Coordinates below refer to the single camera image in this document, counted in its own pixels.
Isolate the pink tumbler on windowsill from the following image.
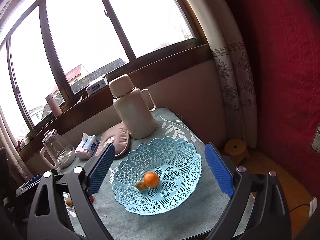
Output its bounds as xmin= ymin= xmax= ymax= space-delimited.
xmin=46 ymin=94 xmax=62 ymax=118

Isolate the yellow wooden stool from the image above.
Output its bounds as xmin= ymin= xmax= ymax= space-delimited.
xmin=224 ymin=139 xmax=249 ymax=165

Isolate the beige patterned curtain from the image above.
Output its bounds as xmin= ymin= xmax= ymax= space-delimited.
xmin=187 ymin=0 xmax=257 ymax=148

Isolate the small green-brown fruit in basket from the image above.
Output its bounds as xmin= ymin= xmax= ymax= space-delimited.
xmin=136 ymin=181 xmax=147 ymax=192

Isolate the light blue plastic fruit basket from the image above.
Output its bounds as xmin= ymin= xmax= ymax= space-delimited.
xmin=112 ymin=137 xmax=202 ymax=216

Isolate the orange tangerine in basket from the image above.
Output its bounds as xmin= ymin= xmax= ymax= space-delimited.
xmin=143 ymin=172 xmax=160 ymax=188

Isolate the pink hot water bag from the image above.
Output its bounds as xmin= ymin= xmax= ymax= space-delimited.
xmin=95 ymin=122 xmax=130 ymax=158

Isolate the glass electric kettle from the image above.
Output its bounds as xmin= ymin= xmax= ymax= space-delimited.
xmin=40 ymin=129 xmax=75 ymax=169

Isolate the small green-brown fruit on table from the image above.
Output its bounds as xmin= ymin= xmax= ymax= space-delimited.
xmin=66 ymin=198 xmax=73 ymax=207

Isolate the tissue pack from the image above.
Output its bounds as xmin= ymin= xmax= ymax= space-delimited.
xmin=75 ymin=133 xmax=100 ymax=160

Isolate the red quilted blanket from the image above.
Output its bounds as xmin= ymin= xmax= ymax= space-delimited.
xmin=237 ymin=0 xmax=319 ymax=196

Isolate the white blue box on windowsill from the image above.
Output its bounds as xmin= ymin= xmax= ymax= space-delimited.
xmin=86 ymin=76 xmax=108 ymax=95

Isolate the beige thermos flask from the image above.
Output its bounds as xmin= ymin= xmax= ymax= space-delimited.
xmin=108 ymin=74 xmax=157 ymax=140

